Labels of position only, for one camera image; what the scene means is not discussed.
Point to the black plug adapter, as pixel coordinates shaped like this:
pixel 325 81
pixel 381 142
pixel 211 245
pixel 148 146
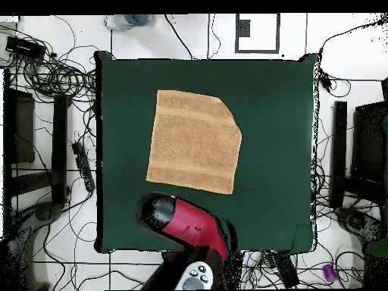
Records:
pixel 325 80

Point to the grey square floor marker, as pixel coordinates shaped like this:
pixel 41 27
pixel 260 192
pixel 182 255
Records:
pixel 277 36

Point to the flat black box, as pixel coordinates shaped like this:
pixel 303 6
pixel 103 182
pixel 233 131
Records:
pixel 25 48

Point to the black metal frame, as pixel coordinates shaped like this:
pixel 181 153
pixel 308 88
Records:
pixel 339 151
pixel 59 145

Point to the person's foot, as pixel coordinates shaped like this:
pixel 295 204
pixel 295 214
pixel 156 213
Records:
pixel 116 22

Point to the black adapter box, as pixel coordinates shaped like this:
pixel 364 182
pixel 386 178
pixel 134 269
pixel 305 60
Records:
pixel 286 269

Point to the dark green table cloth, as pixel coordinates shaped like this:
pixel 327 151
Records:
pixel 272 121

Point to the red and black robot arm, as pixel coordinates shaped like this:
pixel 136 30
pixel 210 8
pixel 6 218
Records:
pixel 194 224

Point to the black power strip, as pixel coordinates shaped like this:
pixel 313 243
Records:
pixel 83 166

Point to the black stand base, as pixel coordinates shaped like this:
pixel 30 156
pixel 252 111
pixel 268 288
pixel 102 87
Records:
pixel 360 224
pixel 42 212

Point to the tan terry towel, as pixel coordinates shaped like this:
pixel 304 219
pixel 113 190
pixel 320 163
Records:
pixel 194 142

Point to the purple object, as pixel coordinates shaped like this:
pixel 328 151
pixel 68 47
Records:
pixel 329 272

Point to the person's leg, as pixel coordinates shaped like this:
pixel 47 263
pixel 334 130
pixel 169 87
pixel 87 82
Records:
pixel 138 18

